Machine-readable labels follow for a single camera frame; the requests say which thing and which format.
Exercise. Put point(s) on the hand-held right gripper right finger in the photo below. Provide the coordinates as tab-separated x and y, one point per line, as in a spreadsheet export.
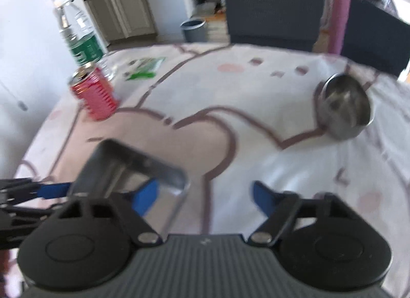
262	197

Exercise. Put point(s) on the small rectangular steel tray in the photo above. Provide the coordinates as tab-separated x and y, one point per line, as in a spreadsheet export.
134	160

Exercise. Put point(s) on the beige floor cabinet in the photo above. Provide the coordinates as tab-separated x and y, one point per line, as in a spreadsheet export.
121	9

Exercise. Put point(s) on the grey trash bin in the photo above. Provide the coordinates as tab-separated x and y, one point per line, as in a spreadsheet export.
193	30

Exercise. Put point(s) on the dark blue chair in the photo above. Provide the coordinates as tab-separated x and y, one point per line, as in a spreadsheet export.
374	35
272	13

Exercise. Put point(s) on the cartoon printed tablecloth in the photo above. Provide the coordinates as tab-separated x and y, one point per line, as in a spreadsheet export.
224	99

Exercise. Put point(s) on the pink chair cover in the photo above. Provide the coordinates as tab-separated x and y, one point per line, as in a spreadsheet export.
340	22

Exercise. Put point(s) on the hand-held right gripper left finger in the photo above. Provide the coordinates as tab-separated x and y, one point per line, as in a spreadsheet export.
145	197

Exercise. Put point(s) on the round steel bowl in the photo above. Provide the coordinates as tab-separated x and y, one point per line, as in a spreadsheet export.
347	109

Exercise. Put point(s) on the green packet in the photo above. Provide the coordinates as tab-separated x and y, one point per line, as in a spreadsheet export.
144	67

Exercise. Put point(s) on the red drink can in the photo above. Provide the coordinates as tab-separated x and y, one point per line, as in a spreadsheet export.
96	96

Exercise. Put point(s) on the clear bottle with green label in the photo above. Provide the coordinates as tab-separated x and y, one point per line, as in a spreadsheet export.
85	49

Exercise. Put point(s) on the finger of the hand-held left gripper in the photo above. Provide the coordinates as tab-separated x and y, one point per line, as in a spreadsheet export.
53	189

